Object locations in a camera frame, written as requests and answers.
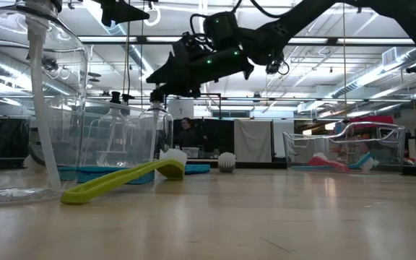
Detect black screen panel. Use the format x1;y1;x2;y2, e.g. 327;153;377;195
173;118;235;160

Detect red dish brush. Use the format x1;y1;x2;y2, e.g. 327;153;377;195
307;152;352;173

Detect white cable ring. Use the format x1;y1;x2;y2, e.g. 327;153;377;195
143;6;161;27

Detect clear plastic storage tub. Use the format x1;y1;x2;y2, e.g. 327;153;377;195
36;94;157;170

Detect white round palm brush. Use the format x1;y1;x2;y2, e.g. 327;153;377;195
217;151;237;173

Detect person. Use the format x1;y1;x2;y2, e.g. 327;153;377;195
177;117;209;151

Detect white paper sign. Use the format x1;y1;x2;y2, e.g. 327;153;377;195
173;99;195;120

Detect tan hanging rope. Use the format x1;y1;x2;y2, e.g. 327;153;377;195
342;3;347;122

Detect black overhead camera with cable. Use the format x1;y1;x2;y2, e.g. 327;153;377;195
265;53;290;77

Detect red storage bins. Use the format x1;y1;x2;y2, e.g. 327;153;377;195
350;115;395;126

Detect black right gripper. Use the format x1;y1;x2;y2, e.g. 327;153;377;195
145;46;255;98

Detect silver air duct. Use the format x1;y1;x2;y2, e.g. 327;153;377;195
126;45;155;75
332;46;416;99

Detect black pipe stand frame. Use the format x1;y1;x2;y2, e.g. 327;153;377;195
163;91;222;160

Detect long LED light bar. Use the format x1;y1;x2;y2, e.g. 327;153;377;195
79;35;137;43
146;35;183;43
289;37;415;45

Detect white air vent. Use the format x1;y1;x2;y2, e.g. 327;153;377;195
381;46;399;66

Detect clear plastic organizer bin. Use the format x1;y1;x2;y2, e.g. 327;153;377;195
282;121;407;173

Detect light blue kitchen sponge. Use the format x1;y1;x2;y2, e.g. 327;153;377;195
184;164;212;176

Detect clear plastic container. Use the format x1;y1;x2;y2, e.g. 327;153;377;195
181;146;201;159

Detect grey hanging cloth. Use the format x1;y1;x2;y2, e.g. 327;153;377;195
233;119;273;163

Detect white board panel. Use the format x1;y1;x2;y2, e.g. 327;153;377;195
272;119;295;160

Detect green long-handled dish brush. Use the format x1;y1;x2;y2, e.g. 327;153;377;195
60;148;188;206

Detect dark blue kitchen sponge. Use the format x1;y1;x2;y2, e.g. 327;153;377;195
56;165;155;185

